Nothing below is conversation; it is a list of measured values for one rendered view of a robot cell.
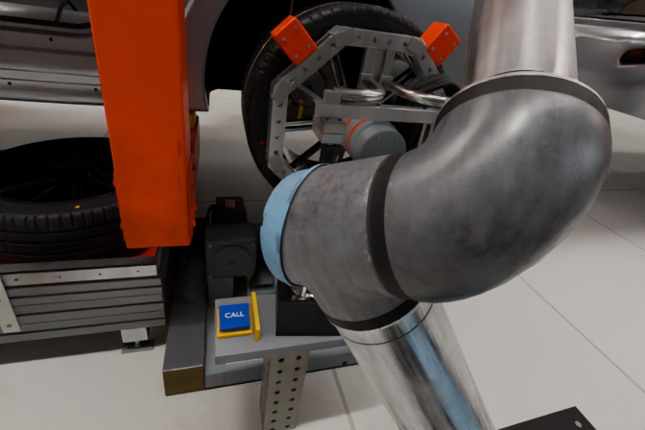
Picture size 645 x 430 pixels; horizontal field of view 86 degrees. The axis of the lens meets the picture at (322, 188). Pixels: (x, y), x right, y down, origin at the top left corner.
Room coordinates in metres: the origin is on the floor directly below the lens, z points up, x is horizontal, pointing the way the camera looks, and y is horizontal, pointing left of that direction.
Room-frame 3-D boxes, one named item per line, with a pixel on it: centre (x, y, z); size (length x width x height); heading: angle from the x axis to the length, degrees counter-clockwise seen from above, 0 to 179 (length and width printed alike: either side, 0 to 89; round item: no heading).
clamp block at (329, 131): (0.74, 0.01, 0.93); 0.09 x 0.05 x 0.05; 19
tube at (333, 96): (0.84, -0.03, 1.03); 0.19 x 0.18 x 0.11; 19
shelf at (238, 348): (0.63, 0.00, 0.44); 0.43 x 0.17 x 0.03; 109
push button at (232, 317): (0.57, 0.16, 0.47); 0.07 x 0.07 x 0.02; 19
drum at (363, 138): (0.93, -0.11, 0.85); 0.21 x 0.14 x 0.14; 19
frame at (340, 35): (0.99, -0.08, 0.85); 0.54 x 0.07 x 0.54; 109
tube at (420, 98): (0.91, -0.22, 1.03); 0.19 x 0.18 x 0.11; 19
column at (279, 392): (0.62, 0.03, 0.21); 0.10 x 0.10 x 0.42; 19
